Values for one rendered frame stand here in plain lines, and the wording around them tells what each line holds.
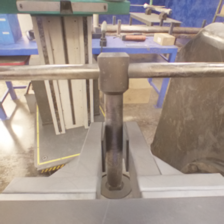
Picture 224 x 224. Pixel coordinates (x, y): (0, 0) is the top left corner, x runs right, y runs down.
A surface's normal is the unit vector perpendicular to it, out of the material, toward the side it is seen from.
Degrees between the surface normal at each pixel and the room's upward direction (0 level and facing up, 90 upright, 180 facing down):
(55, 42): 90
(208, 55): 90
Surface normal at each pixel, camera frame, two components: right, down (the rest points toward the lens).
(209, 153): -0.98, 0.07
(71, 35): 0.35, 0.58
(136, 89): 0.11, 0.61
